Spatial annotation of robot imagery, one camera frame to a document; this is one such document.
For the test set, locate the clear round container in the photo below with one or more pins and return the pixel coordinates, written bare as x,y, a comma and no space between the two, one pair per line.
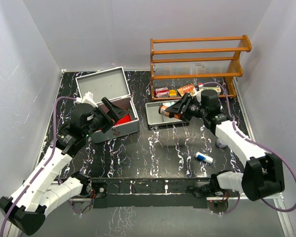
220,143

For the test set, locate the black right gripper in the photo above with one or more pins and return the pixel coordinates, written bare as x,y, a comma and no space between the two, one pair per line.
179,107

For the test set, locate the brown glass bottle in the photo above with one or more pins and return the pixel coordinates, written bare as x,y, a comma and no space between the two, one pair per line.
162,111

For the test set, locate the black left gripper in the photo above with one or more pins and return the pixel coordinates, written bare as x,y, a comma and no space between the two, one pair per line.
111,117

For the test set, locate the long white medicine box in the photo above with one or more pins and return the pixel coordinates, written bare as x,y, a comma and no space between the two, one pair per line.
217,89

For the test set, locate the blue white tube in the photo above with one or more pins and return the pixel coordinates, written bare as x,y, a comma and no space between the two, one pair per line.
203,158

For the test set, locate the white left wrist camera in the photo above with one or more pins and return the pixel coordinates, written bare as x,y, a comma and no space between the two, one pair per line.
87,99

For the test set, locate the grey medicine case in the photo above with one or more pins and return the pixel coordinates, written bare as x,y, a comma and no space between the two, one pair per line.
109,93

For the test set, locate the red first aid kit pouch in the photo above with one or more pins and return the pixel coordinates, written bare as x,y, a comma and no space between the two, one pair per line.
125,119

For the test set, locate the orange medicine packet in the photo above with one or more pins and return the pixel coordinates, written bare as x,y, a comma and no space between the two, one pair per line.
189,88

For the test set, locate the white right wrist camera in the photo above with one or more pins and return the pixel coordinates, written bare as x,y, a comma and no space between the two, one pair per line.
197,92

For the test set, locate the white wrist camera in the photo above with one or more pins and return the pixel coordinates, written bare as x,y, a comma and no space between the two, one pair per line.
197,92
87,99

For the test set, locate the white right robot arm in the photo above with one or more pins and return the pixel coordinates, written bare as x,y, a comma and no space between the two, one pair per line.
263,171

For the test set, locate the grey divided tray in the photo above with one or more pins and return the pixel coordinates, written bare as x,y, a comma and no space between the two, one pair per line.
155,119

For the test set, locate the small yellow box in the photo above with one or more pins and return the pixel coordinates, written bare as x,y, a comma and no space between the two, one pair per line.
172,93

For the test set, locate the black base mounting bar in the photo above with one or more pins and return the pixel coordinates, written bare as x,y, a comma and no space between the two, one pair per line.
158,192

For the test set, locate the red white medicine box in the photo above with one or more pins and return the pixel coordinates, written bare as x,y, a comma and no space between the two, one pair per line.
161,92

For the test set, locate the white dropper bottle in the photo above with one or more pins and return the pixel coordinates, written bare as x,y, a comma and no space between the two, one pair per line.
168,104

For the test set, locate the orange wooden shelf rack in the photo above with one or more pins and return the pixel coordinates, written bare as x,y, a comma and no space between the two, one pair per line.
176,63

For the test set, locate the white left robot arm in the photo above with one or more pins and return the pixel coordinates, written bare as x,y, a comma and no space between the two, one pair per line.
28,207

